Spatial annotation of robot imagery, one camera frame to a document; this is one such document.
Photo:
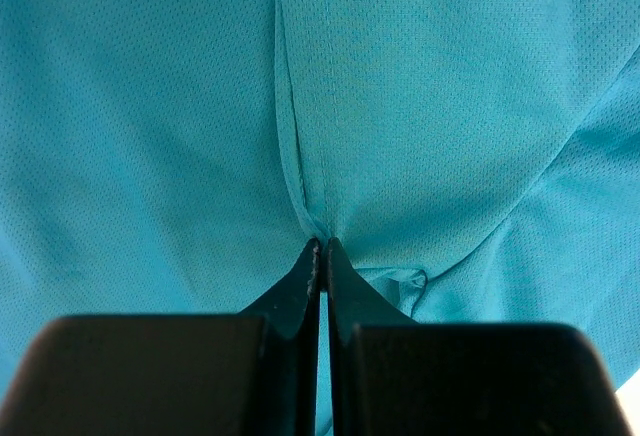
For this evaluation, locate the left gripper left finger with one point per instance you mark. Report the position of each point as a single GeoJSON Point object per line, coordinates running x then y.
{"type": "Point", "coordinates": [249, 373]}

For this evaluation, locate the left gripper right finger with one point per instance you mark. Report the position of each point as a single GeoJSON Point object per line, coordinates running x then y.
{"type": "Point", "coordinates": [393, 376]}

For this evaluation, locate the teal t-shirt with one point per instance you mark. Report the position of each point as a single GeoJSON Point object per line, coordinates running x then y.
{"type": "Point", "coordinates": [478, 160]}

